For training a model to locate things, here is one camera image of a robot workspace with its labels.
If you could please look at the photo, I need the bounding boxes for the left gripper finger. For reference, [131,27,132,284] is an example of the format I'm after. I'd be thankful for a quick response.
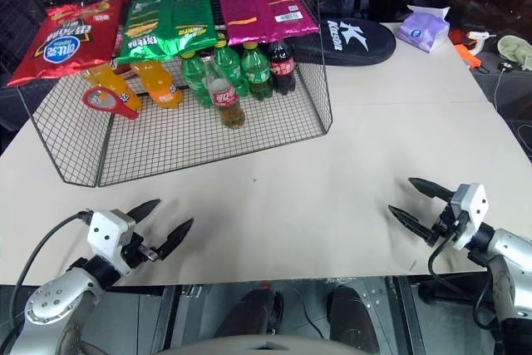
[160,217,195,260]
[126,199,161,227]

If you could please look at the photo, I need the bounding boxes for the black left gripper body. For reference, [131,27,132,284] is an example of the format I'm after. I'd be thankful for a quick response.
[119,232,163,276]

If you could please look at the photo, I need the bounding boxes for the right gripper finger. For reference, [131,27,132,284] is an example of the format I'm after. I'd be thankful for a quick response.
[407,177,455,203]
[387,204,434,244]

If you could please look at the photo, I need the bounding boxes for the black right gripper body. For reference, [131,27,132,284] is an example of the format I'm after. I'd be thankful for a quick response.
[423,200,461,247]

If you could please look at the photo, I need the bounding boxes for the red bottle opener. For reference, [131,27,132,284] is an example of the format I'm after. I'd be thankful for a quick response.
[81,86,140,121]

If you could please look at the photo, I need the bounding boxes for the glass bottle with red label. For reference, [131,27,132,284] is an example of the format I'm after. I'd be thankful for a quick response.
[202,53,247,130]

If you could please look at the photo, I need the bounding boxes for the orange soda bottle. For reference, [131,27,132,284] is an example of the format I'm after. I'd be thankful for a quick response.
[81,66,142,111]
[131,59,185,110]

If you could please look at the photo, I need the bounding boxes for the green soda bottle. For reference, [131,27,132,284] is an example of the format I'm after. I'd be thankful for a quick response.
[212,41,250,98]
[180,51,215,109]
[239,41,274,101]

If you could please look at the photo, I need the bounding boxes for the black cola bottle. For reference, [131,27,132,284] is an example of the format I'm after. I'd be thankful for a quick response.
[265,38,298,96]

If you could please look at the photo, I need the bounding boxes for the orange plastic tool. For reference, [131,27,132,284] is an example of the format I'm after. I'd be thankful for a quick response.
[454,43,484,70]

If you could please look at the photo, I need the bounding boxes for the purple tissue pack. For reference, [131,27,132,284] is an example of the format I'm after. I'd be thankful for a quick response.
[395,4,452,53]

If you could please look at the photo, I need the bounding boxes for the white glue gun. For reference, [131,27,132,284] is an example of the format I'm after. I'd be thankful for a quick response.
[464,30,498,56]

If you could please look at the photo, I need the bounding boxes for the pale green cloth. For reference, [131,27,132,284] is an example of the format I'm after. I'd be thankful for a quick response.
[496,35,532,72]

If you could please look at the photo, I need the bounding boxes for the black oval zip case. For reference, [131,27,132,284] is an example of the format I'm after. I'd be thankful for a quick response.
[290,18,397,67]

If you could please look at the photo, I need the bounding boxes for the green chip bag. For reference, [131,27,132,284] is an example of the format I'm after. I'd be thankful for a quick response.
[114,0,178,66]
[164,0,219,61]

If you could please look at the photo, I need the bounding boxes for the red chip bag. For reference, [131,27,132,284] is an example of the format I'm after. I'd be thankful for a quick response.
[6,0,129,88]

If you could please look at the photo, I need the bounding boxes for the magenta chip bag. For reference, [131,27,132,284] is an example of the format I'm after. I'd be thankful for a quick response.
[215,0,278,47]
[261,0,320,42]

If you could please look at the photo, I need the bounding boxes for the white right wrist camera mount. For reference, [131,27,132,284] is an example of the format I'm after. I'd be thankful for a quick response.
[451,183,488,251]

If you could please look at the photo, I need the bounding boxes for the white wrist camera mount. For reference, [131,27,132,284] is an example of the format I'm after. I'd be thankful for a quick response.
[86,210,136,277]
[451,183,488,251]

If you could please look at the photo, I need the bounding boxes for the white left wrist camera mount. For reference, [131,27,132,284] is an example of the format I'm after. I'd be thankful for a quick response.
[86,210,136,277]

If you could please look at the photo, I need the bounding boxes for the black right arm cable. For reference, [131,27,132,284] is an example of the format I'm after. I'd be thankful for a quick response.
[427,215,500,331]

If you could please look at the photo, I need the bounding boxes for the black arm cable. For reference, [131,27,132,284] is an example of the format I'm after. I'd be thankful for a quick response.
[427,215,500,331]
[7,208,93,333]

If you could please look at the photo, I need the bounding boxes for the black wire mesh rack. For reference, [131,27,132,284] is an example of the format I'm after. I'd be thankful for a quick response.
[16,0,334,188]

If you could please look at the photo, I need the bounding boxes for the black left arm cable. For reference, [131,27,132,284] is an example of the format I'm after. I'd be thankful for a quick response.
[7,208,93,333]

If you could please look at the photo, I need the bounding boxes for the thin white cable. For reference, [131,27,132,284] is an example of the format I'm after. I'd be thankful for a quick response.
[491,68,506,111]

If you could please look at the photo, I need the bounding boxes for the thin black floor cable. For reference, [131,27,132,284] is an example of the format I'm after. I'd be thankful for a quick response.
[298,299,334,336]

